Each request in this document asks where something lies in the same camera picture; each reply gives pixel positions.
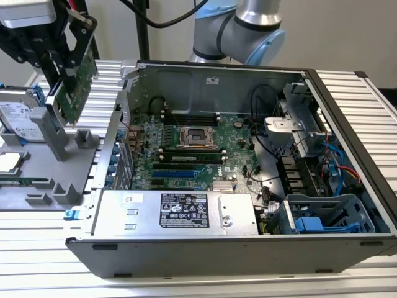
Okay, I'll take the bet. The black camera cable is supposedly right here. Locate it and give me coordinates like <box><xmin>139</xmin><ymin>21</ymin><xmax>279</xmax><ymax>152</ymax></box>
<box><xmin>117</xmin><ymin>0</ymin><xmax>215</xmax><ymax>29</ymax></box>

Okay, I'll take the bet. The slanted black stand leg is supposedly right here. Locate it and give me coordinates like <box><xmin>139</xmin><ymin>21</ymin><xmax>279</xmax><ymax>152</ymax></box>
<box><xmin>89</xmin><ymin>39</ymin><xmax>101</xmax><ymax>60</ymax></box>

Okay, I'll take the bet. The hard disk in blue carrier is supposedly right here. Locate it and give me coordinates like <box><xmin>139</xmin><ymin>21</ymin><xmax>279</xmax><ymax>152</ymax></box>
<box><xmin>0</xmin><ymin>83</ymin><xmax>59</xmax><ymax>147</ymax></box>

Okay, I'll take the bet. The grey plastic disk bay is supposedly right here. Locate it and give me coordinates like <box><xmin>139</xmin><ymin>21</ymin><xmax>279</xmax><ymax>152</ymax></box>
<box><xmin>267</xmin><ymin>192</ymin><xmax>377</xmax><ymax>235</ymax></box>

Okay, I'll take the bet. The green motherboard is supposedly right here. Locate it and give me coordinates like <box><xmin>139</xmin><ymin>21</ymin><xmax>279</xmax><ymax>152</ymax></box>
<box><xmin>122</xmin><ymin>110</ymin><xmax>269</xmax><ymax>207</ymax></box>

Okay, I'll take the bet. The CPU socket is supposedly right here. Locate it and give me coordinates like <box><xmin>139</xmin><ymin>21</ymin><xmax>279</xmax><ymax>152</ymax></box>
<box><xmin>176</xmin><ymin>125</ymin><xmax>218</xmax><ymax>150</ymax></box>

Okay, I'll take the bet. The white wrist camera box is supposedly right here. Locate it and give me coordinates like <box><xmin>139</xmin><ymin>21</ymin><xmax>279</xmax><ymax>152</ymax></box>
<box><xmin>0</xmin><ymin>0</ymin><xmax>58</xmax><ymax>30</ymax></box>

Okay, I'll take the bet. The loose green RAM stick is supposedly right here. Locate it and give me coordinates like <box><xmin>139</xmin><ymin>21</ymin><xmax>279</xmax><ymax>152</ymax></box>
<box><xmin>0</xmin><ymin>176</ymin><xmax>50</xmax><ymax>187</ymax></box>

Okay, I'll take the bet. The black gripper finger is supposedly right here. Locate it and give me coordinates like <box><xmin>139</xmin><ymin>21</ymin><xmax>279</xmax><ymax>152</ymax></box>
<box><xmin>66</xmin><ymin>13</ymin><xmax>98</xmax><ymax>76</ymax></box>
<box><xmin>0</xmin><ymin>27</ymin><xmax>68</xmax><ymax>90</ymax></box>

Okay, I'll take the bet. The silver metal drive bracket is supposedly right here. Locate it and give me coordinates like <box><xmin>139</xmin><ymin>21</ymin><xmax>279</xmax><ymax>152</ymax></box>
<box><xmin>262</xmin><ymin>81</ymin><xmax>330</xmax><ymax>158</ymax></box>

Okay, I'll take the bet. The grey open PC case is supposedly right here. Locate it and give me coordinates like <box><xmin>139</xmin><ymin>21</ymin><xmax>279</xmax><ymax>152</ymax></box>
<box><xmin>65</xmin><ymin>58</ymin><xmax>397</xmax><ymax>279</ymax></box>

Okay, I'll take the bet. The metal CPU socket cover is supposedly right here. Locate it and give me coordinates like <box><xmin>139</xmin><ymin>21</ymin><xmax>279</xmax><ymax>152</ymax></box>
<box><xmin>177</xmin><ymin>125</ymin><xmax>217</xmax><ymax>149</ymax></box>

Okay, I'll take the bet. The blue expansion slot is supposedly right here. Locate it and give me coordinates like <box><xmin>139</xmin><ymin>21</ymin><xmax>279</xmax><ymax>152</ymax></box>
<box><xmin>151</xmin><ymin>170</ymin><xmax>195</xmax><ymax>181</ymax></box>

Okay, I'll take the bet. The installed RAM stick white label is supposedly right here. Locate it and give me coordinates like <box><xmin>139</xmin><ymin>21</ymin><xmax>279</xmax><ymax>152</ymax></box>
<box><xmin>160</xmin><ymin>152</ymin><xmax>225</xmax><ymax>165</ymax></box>

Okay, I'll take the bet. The grey plastic parts rack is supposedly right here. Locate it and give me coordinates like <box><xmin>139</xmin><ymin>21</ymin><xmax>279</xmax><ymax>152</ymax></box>
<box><xmin>0</xmin><ymin>107</ymin><xmax>105</xmax><ymax>212</ymax></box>

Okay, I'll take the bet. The silver finned chipset heatsink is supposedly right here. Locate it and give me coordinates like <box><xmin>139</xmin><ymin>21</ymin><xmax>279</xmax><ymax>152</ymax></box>
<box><xmin>212</xmin><ymin>180</ymin><xmax>234</xmax><ymax>192</ymax></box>

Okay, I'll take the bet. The red wire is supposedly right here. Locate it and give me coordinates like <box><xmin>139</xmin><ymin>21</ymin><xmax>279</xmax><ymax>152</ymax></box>
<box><xmin>336</xmin><ymin>165</ymin><xmax>361</xmax><ymax>184</ymax></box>

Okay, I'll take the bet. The silver power supply unit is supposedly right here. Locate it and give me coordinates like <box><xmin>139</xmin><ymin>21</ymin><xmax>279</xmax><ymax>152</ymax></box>
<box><xmin>91</xmin><ymin>189</ymin><xmax>260</xmax><ymax>239</ymax></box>

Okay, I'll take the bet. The black power supply label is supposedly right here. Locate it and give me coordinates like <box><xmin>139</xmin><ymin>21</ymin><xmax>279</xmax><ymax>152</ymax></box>
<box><xmin>159</xmin><ymin>192</ymin><xmax>211</xmax><ymax>230</ymax></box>

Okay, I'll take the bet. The blue data wire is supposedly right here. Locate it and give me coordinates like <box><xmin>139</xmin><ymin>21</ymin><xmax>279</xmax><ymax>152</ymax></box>
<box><xmin>321</xmin><ymin>139</ymin><xmax>347</xmax><ymax>198</ymax></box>

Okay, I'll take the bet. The silver CPU chip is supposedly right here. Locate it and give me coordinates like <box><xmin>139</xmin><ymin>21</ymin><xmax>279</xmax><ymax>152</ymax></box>
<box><xmin>0</xmin><ymin>151</ymin><xmax>23</xmax><ymax>181</ymax></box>

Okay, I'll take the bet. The upright black stand pole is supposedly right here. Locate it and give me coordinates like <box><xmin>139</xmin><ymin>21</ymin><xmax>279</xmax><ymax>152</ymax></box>
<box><xmin>134</xmin><ymin>0</ymin><xmax>151</xmax><ymax>60</ymax></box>

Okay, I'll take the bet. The white sticker on power supply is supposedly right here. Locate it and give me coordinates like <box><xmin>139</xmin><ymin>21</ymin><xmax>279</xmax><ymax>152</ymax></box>
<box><xmin>123</xmin><ymin>193</ymin><xmax>145</xmax><ymax>204</ymax></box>

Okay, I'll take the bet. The long black expansion slot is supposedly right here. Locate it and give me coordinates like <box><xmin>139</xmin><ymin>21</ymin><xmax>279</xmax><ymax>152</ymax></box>
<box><xmin>152</xmin><ymin>163</ymin><xmax>204</xmax><ymax>172</ymax></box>

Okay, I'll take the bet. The blue plastic bay clip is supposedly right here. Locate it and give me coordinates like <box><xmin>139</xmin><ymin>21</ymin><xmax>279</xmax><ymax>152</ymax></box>
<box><xmin>295</xmin><ymin>216</ymin><xmax>324</xmax><ymax>234</ymax></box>

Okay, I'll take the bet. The green graphics card black shroud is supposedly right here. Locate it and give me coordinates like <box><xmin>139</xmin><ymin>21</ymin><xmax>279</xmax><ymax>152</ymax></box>
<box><xmin>45</xmin><ymin>46</ymin><xmax>99</xmax><ymax>130</ymax></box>

